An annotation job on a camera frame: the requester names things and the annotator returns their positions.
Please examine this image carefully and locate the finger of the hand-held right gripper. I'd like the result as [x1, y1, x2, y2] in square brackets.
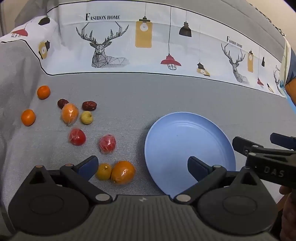
[270, 133, 296, 151]
[232, 136, 296, 186]

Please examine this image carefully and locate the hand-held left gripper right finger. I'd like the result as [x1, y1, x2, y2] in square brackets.
[173, 156, 269, 204]

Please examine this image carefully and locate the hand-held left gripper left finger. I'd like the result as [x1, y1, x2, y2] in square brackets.
[22, 156, 113, 204]

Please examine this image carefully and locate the small yellow citrus fruit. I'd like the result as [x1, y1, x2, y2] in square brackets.
[96, 163, 112, 181]

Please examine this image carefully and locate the blue plate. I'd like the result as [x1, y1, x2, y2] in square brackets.
[144, 112, 236, 197]

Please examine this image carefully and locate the plastic-wrapped red tomato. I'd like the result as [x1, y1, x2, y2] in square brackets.
[99, 134, 116, 154]
[69, 128, 86, 146]

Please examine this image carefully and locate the large plastic-wrapped orange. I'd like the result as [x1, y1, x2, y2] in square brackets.
[111, 161, 136, 184]

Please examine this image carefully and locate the small yellow-green fruit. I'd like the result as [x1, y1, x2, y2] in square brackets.
[80, 111, 93, 125]

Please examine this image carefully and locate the person's right hand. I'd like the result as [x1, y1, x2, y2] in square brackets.
[279, 185, 296, 241]

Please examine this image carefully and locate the light blue sheet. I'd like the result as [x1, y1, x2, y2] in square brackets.
[283, 91, 296, 116]

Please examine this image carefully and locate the reddish brown date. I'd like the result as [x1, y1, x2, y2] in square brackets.
[82, 101, 97, 111]

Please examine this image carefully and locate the blue and cream pillow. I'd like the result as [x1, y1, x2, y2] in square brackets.
[279, 38, 296, 90]

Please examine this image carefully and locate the small orange tangerine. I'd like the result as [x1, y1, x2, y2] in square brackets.
[37, 85, 51, 100]
[21, 109, 36, 126]

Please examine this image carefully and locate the grey deer-print tablecloth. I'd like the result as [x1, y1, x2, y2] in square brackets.
[0, 0, 292, 232]

